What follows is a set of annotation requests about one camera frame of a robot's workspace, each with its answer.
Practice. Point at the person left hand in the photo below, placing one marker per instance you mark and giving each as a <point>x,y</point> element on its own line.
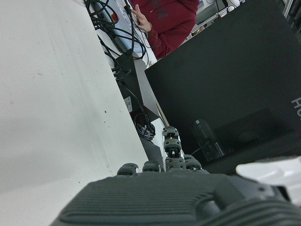
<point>142,21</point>

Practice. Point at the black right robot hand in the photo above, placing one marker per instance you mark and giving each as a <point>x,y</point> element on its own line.
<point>152,202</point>

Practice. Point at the person left forearm red sleeve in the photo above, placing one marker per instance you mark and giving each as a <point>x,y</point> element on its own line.
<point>160,44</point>

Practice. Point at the grey blue teach pendant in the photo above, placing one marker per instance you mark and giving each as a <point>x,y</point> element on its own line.
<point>114,17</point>

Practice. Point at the person torso red hoodie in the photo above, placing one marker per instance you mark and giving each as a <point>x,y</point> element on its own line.
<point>174,11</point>

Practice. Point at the black mini computer box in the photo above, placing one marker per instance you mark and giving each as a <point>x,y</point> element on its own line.
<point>135,77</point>

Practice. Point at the black power adapter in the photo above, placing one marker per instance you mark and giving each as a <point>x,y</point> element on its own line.
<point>202,131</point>

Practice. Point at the black computer monitor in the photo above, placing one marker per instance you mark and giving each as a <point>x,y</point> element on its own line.
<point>235,70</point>

